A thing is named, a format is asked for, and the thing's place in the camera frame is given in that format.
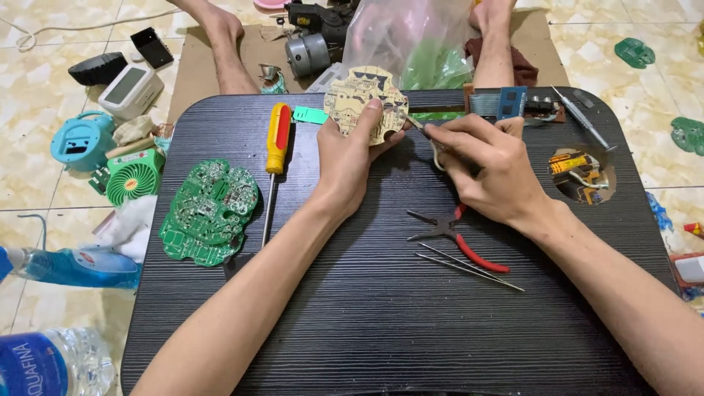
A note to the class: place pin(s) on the white digital clock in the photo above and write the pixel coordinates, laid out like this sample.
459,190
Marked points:
131,91

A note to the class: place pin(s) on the person's leg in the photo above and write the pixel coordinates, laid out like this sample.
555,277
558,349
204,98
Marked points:
492,49
223,47

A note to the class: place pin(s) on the green mini fan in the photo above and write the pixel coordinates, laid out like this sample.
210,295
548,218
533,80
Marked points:
133,177

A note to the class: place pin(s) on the pink round item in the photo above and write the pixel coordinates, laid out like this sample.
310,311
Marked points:
269,4

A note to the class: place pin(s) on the yellow red screwdriver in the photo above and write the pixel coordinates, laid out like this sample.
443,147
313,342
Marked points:
278,140

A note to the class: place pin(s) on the person's left hand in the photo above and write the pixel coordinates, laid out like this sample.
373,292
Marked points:
341,165

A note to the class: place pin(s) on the grey electric motor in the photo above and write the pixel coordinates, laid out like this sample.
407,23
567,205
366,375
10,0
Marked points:
305,55

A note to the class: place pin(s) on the small red item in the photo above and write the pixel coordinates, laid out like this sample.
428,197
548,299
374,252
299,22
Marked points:
694,229

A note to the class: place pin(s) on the white red box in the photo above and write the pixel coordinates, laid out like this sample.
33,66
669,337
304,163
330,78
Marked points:
688,269

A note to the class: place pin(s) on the white vented device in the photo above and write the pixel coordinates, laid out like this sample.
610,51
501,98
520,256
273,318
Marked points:
329,78

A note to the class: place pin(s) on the brown cardboard sheet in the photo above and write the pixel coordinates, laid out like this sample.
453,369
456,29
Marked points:
190,77

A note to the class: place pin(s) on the black machine part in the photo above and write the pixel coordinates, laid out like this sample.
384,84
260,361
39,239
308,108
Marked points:
322,16

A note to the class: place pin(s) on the green strip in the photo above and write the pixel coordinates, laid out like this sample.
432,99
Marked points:
437,116

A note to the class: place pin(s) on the metal tweezers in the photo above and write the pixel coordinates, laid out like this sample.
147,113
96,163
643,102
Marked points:
467,267

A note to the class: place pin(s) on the green circuit board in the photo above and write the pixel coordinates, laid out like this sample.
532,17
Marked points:
209,212

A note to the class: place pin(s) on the crumpled beige paper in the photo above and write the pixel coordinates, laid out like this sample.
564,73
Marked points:
132,130

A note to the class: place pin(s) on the black round housing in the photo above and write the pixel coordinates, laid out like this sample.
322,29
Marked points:
98,69

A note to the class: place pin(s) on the clear water bottle blue label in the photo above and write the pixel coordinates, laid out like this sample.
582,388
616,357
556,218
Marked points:
49,363

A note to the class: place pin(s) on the beige round circuit board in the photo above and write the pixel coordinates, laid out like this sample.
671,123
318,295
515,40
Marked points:
355,96

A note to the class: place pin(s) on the dark red cloth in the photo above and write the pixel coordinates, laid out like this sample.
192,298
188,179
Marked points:
522,67

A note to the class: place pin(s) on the clear plastic bag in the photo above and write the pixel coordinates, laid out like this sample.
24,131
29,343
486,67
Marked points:
412,38

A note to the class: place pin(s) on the white cloth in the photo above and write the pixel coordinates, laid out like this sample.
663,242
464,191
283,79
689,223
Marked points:
129,226

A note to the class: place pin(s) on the light blue fan housing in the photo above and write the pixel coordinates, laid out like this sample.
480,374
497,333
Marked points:
81,142

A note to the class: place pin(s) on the person's left leg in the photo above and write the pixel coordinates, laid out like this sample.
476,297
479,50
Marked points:
223,47

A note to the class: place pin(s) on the yellow electronic component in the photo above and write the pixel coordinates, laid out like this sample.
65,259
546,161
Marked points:
577,169

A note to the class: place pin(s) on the black open box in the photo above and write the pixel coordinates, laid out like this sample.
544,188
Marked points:
151,47

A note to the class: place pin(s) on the person's right hand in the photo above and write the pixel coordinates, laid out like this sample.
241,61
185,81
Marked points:
495,170

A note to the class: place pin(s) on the blue spray bottle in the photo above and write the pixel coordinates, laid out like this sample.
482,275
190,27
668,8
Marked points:
71,267

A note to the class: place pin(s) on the silver precision screwdriver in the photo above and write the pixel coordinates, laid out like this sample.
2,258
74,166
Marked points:
583,119

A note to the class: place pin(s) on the person's right leg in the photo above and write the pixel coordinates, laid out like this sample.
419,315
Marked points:
492,49

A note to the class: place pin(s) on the green board piece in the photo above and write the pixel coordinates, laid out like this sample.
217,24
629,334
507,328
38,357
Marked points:
634,53
687,135

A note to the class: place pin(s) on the small metal funnel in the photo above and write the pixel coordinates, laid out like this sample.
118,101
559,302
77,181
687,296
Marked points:
269,71

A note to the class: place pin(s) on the blue plastic scrap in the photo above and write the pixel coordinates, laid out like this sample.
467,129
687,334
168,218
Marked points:
658,212

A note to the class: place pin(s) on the small green plastic tag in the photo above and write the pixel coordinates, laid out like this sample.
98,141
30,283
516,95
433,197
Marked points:
309,115

